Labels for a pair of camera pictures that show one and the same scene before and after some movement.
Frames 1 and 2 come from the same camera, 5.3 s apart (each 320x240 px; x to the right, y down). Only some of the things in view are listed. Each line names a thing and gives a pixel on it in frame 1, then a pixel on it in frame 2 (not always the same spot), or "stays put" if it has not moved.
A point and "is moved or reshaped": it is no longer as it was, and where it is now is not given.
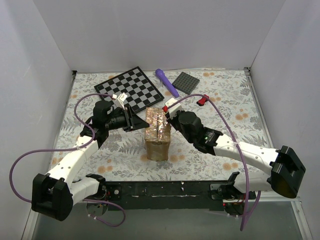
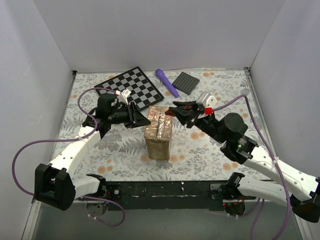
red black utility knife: [202, 101] is moved or reshaped
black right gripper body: [171, 119] to [194, 116]
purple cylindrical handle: [168, 84] stays put
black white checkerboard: [140, 92] stays put
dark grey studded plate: [185, 83] stays put
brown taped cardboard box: [157, 134] stays put
